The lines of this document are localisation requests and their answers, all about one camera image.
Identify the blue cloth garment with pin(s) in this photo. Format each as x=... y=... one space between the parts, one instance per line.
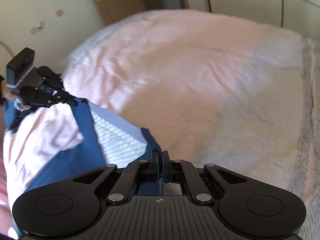
x=45 y=145

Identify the white wardrobe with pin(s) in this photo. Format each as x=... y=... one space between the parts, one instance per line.
x=301 y=16

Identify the person left hand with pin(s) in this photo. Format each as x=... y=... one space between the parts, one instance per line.
x=6 y=93

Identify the pink white bed cover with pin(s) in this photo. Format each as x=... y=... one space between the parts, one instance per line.
x=237 y=99

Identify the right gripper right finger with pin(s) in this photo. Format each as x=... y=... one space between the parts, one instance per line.
x=184 y=174

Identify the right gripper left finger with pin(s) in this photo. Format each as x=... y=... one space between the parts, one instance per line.
x=139 y=178

